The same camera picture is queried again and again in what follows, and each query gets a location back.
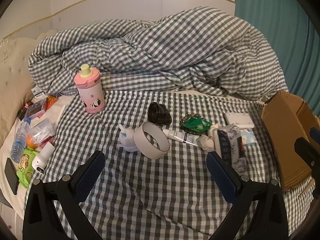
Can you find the teal curtain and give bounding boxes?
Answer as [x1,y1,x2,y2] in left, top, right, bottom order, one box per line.
[234,0,320,120]

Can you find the grey checked duvet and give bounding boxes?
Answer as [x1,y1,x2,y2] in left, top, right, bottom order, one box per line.
[28,6,289,97]

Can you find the clear plastic water bottle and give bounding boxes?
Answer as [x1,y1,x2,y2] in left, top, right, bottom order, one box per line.
[10,118,32,163]

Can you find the brown cardboard box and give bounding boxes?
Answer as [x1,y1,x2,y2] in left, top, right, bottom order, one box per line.
[260,91,320,193]

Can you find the black red packet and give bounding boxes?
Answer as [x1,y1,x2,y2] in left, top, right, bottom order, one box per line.
[17,100,34,120]

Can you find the white cream tube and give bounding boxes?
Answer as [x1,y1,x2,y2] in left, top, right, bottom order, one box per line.
[163,129,199,146]

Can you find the blue tissue pack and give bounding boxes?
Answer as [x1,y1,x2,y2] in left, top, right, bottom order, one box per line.
[240,127,257,146]

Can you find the black small container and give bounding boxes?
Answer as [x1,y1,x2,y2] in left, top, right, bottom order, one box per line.
[147,102,172,126]

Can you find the grey patterned bundle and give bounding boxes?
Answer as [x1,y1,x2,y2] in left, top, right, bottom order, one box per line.
[216,124,248,177]

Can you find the pink panda drink bottle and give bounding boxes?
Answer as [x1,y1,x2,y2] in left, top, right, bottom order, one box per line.
[74,64,105,114]

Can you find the cream embroidered pillow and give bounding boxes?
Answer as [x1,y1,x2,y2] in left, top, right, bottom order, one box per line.
[0,31,54,145]

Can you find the black phone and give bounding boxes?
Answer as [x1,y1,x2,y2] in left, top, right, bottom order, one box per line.
[4,157,20,195]

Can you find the white tissue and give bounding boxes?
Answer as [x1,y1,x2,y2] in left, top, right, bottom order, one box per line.
[197,134,215,152]

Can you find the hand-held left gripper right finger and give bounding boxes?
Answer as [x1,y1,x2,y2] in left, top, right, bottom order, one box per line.
[206,152,292,240]

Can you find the white unicorn toy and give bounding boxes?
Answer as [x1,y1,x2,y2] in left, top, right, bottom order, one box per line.
[118,124,139,152]

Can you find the white rectangular plastic case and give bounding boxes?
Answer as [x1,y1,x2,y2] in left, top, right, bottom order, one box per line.
[224,112,255,129]

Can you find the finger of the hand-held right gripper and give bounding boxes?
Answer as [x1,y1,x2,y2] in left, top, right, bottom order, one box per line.
[309,127,320,143]
[294,137,320,174]

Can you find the green foil packet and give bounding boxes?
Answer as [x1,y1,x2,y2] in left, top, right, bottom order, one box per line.
[184,119,212,131]

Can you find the grey checked bed sheet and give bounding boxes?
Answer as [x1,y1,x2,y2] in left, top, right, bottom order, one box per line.
[25,90,315,240]

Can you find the white striped small box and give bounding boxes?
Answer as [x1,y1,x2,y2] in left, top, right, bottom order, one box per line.
[32,86,45,98]

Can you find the green snack packet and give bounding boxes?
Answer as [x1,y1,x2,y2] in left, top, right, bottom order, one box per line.
[16,147,38,188]

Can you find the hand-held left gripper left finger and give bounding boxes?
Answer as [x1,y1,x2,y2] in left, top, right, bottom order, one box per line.
[23,151,106,240]

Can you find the white handheld device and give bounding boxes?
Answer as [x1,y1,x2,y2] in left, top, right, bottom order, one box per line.
[32,144,56,175]

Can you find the orange red packet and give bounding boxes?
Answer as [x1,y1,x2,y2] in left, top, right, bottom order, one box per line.
[45,95,59,110]

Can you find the clear plastic bag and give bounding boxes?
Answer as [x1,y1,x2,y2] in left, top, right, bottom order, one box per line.
[29,118,57,147]

